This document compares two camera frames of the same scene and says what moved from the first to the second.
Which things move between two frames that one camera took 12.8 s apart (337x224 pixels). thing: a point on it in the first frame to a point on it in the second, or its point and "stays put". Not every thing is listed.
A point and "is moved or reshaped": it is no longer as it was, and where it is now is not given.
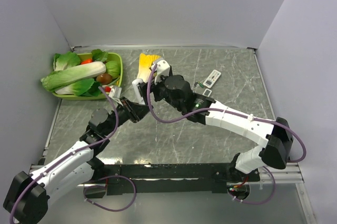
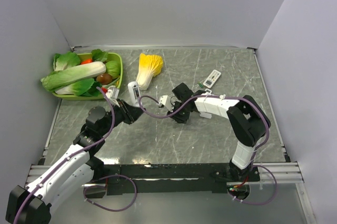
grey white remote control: (139, 97) is moved or reshaped
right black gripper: (154, 88) to (180, 119)
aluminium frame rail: (290, 174) stays put
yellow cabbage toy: (145, 62) stays put
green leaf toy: (63, 61) stays put
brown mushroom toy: (104, 79) stays put
